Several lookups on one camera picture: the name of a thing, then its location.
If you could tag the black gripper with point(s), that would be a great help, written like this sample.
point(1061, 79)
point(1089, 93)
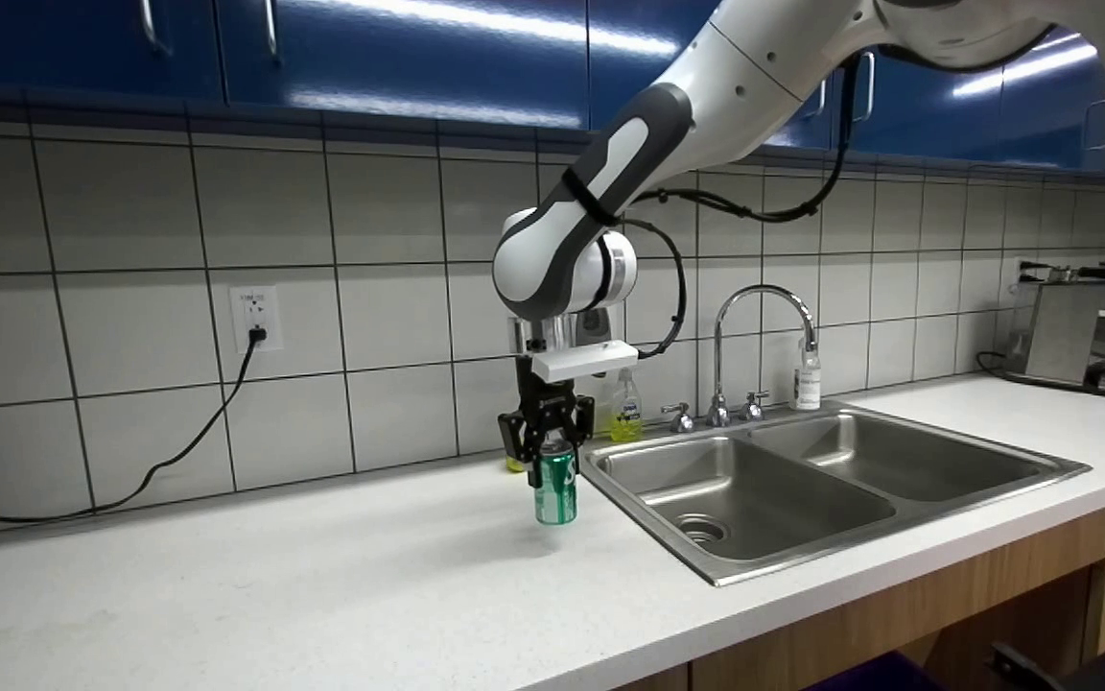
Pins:
point(547, 397)

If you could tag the green soda can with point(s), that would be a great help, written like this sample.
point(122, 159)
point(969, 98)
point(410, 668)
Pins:
point(557, 493)

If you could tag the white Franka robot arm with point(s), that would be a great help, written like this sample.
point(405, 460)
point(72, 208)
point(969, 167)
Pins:
point(759, 62)

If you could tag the metal sink drain strainer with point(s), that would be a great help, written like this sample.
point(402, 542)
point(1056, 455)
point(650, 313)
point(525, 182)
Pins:
point(703, 532)

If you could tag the stainless steel double sink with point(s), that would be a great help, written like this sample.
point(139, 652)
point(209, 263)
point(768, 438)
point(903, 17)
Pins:
point(824, 493)

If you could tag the yellow dish soap bottle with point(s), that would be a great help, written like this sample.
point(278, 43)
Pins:
point(623, 427)

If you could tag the chrome gooseneck faucet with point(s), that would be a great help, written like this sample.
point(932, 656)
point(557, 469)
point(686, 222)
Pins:
point(721, 372)

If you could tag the clear pump soap bottle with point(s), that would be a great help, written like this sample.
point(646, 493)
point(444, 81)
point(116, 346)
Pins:
point(806, 382)

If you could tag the wooden base cabinet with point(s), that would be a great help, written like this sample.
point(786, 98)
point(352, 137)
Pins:
point(912, 615)

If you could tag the dark blue chair seat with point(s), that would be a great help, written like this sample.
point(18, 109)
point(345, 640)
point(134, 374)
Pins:
point(879, 674)

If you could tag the silver countertop appliance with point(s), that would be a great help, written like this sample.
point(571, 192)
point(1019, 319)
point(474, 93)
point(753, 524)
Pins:
point(1065, 327)

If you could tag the black chair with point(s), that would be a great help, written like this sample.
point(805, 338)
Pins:
point(1093, 674)

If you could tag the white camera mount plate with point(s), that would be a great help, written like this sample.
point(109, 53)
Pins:
point(585, 357)

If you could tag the white wall outlet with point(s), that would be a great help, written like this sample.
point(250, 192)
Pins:
point(255, 315)

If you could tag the blue wall cabinet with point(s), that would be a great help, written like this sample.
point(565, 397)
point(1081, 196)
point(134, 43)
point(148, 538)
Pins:
point(424, 61)

